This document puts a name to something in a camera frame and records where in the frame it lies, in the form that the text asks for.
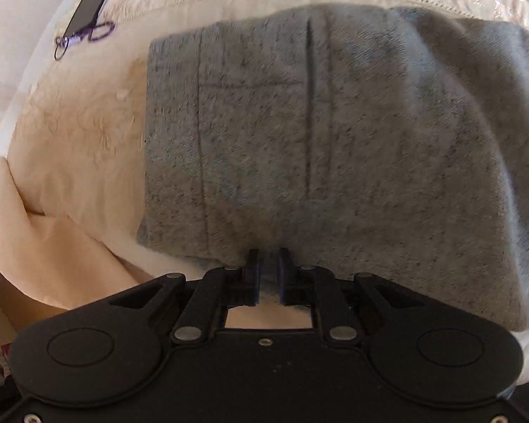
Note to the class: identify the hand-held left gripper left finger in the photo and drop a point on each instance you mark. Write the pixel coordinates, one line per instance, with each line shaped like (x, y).
(255, 275)

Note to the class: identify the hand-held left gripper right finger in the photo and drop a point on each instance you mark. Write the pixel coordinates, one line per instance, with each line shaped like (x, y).
(282, 275)

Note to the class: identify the grey speckled pants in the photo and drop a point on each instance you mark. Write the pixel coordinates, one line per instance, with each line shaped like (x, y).
(335, 141)

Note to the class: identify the beige bed sheet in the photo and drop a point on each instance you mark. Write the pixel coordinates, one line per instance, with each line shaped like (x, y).
(35, 246)

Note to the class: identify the cream floral bedspread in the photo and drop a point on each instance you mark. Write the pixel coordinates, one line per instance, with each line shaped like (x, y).
(83, 132)

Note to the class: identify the black smartphone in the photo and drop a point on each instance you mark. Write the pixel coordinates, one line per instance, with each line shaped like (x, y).
(92, 2)

